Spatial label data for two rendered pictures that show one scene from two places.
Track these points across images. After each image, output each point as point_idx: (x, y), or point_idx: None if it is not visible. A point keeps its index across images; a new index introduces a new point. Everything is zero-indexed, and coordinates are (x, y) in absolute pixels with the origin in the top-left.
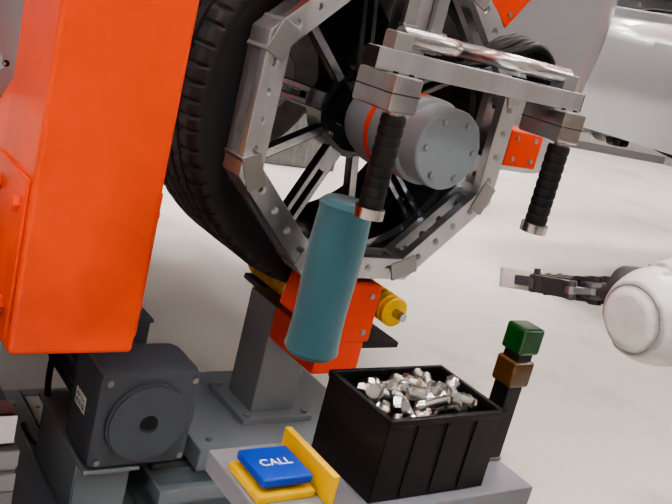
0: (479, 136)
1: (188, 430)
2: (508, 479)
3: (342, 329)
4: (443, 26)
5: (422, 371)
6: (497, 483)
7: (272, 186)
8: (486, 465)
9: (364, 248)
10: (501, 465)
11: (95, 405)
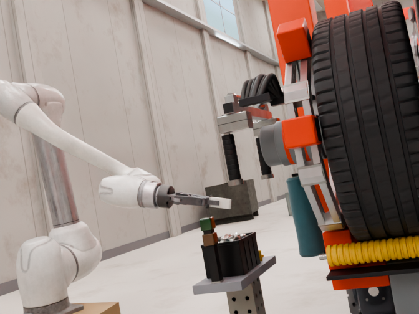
0: (259, 137)
1: (358, 299)
2: (201, 283)
3: (300, 240)
4: (296, 79)
5: (234, 235)
6: (203, 281)
7: (329, 174)
8: (205, 269)
9: (290, 198)
10: (209, 283)
11: None
